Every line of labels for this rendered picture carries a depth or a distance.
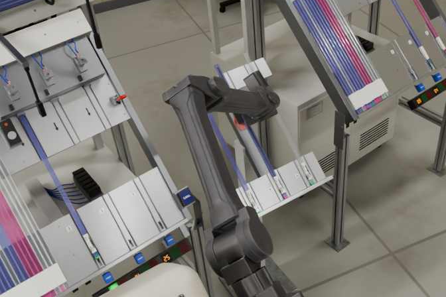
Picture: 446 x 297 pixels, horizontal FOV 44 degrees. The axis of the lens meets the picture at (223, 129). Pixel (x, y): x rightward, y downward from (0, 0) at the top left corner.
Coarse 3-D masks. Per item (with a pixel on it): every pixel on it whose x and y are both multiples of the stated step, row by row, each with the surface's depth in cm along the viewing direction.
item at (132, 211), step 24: (120, 192) 175; (144, 192) 178; (168, 192) 180; (96, 216) 170; (120, 216) 173; (144, 216) 176; (168, 216) 179; (48, 240) 164; (72, 240) 166; (96, 240) 169; (120, 240) 172; (144, 240) 174; (72, 264) 165; (96, 264) 167
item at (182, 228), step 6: (180, 228) 183; (186, 234) 183; (186, 240) 180; (174, 246) 179; (162, 252) 179; (186, 252) 180; (156, 258) 176; (144, 264) 174; (132, 270) 174; (126, 276) 171; (114, 282) 169; (102, 288) 170; (108, 288) 168; (96, 294) 167
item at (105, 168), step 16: (80, 144) 233; (48, 160) 226; (64, 160) 225; (80, 160) 224; (96, 160) 223; (112, 160) 222; (16, 176) 220; (32, 176) 219; (48, 176) 218; (64, 176) 217; (96, 176) 216; (112, 176) 215; (128, 176) 214; (80, 192) 209; (32, 208) 205; (64, 208) 204; (48, 224) 198; (144, 256) 224; (112, 272) 217; (80, 288) 210; (96, 288) 216
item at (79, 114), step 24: (72, 96) 175; (96, 96) 178; (0, 120) 166; (48, 120) 171; (72, 120) 174; (96, 120) 177; (120, 120) 180; (0, 144) 165; (24, 144) 167; (48, 144) 170; (72, 144) 172; (24, 168) 166
